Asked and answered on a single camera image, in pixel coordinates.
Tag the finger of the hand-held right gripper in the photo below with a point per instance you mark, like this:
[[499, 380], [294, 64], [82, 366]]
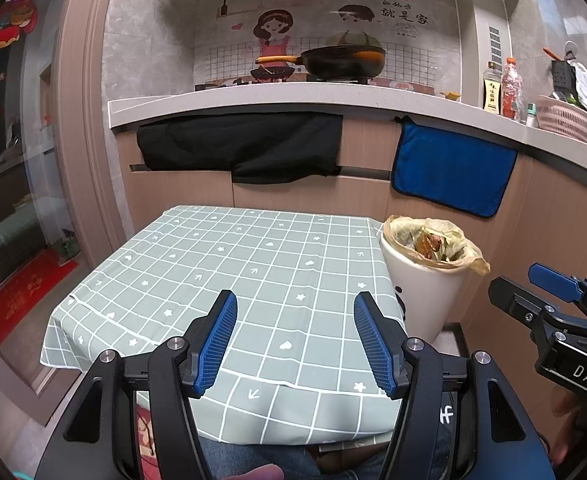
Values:
[[553, 280], [518, 305]]

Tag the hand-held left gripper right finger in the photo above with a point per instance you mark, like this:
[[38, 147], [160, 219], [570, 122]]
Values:
[[373, 345]]

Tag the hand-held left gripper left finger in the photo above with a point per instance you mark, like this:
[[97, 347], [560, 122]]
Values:
[[218, 345]]

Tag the white waste bin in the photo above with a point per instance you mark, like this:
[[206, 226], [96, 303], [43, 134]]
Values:
[[418, 290]]

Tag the person's right hand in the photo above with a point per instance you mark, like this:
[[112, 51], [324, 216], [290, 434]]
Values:
[[566, 405]]

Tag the person's left hand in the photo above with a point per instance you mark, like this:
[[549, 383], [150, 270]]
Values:
[[266, 474]]

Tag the green grid tablecloth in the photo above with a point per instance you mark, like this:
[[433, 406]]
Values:
[[273, 285]]

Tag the person's jeans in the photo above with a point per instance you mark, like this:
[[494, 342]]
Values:
[[348, 465]]

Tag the wooden kitchen cabinet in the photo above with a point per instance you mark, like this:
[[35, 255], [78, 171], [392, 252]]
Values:
[[363, 195]]

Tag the blue towel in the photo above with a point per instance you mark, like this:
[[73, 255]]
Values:
[[448, 170]]

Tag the pink plastic basket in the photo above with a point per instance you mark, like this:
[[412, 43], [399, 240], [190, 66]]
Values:
[[568, 120]]

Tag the small green cap bottle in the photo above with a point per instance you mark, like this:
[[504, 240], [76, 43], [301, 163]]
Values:
[[532, 116]]

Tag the orange drink bottle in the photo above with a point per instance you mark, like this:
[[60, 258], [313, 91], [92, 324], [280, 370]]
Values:
[[512, 90]]

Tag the dark sauce bottle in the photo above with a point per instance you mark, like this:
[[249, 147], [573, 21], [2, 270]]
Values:
[[492, 92]]

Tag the black cloth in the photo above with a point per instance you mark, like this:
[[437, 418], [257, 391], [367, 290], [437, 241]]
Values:
[[238, 145]]

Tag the red floor mat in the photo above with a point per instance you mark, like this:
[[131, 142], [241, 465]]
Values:
[[23, 290]]

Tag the black utensil holder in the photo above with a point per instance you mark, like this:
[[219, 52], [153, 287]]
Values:
[[562, 77]]

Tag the small yellow cup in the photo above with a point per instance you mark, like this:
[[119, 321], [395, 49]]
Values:
[[451, 95]]

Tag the white suction hook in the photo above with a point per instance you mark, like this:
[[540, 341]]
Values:
[[569, 50]]

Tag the green sofa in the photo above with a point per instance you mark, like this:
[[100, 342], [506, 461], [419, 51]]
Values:
[[13, 230]]

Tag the white vent grille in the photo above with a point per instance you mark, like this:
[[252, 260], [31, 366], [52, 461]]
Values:
[[495, 45]]

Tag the grey kitchen countertop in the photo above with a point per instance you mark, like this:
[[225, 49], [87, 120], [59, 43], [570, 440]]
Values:
[[273, 100]]

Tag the gas stove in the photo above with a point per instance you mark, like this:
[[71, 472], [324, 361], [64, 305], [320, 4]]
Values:
[[208, 87]]

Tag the glass sliding door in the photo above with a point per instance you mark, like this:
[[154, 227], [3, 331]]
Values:
[[3, 135]]

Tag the cartoon wall sticker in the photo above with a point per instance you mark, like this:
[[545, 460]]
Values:
[[313, 15]]

